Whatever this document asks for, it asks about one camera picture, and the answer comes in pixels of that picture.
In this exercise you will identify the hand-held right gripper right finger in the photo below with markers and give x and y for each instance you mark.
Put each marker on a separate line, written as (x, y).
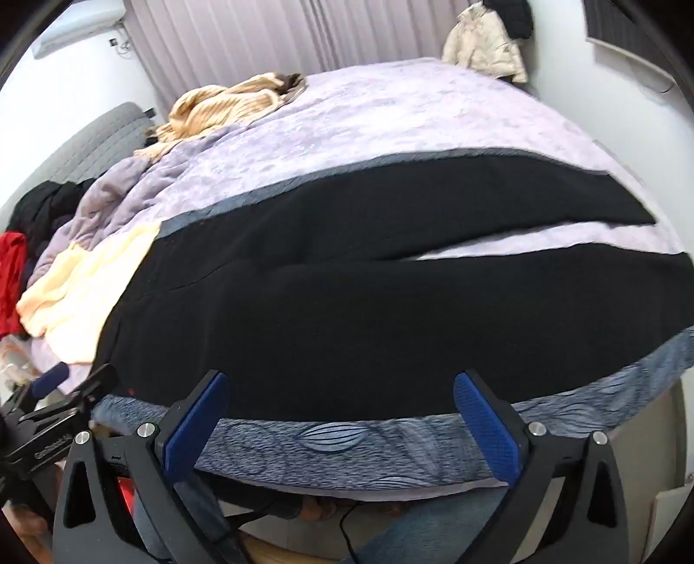
(482, 428)

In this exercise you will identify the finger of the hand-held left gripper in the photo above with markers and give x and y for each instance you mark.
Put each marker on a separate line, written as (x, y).
(51, 378)
(100, 382)

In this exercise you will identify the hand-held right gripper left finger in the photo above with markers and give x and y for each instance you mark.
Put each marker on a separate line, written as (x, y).
(195, 428)

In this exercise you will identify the black pants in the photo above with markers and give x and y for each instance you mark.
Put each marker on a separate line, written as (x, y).
(352, 325)

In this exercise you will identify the soft peach cloth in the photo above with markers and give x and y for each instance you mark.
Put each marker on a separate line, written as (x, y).
(81, 293)

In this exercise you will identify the red garment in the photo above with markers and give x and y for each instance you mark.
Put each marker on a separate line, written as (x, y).
(11, 282)

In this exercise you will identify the pile of black clothes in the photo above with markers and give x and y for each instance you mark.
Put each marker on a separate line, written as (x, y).
(49, 209)

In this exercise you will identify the white cardboard box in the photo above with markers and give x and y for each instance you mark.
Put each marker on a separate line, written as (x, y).
(669, 510)

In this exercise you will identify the grey quilted headboard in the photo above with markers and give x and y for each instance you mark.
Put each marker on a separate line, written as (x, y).
(92, 141)

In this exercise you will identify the tan striped sweater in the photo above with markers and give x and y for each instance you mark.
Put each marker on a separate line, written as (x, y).
(217, 108)

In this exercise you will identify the purple fleece blanket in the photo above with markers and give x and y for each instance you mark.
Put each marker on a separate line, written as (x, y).
(406, 108)

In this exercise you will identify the white air conditioner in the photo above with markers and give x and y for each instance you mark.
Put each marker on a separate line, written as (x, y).
(81, 32)

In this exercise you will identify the dark brown garment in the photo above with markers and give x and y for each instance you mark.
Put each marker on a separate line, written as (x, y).
(290, 84)

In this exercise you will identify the pale pleated curtain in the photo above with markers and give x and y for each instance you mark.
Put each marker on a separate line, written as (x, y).
(271, 38)

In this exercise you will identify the beige jacket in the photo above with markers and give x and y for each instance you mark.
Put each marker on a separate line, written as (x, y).
(482, 43)

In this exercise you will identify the black hanging garment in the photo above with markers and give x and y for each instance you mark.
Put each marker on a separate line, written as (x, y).
(512, 16)

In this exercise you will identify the wall power outlet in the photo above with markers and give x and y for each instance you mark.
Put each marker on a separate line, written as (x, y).
(122, 46)

